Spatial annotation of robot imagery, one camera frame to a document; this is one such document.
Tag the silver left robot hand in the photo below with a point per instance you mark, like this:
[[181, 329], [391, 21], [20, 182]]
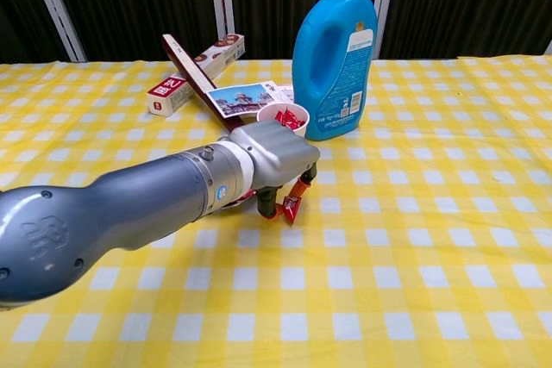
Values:
[[276, 152]]

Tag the red candy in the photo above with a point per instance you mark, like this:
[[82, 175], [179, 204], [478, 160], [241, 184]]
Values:
[[290, 208], [298, 118], [282, 117]]

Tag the white paper cup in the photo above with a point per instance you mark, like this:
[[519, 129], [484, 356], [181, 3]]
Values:
[[302, 127]]

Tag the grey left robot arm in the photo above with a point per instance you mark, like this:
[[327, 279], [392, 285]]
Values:
[[121, 208]]

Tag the blue detergent pump bottle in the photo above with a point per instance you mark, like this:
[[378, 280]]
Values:
[[310, 118]]

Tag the building photo postcard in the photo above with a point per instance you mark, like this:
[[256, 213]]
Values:
[[237, 98]]

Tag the long white biscuit box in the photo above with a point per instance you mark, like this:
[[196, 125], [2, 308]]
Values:
[[168, 96]]

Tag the yellow white checked tablecloth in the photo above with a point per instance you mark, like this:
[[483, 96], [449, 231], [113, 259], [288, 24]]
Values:
[[388, 256]]

